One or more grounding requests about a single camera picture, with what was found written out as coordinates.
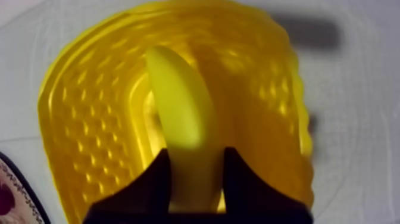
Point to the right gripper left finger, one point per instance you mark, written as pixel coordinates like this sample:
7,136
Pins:
147,190

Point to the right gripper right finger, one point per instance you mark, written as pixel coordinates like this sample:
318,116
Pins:
250,194

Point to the yellow toy banana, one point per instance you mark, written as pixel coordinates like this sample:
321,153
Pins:
181,106

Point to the yellow plastic basket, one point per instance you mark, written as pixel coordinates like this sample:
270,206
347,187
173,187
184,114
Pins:
93,125

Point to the purple toy grapes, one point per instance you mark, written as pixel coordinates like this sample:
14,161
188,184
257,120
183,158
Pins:
5,200

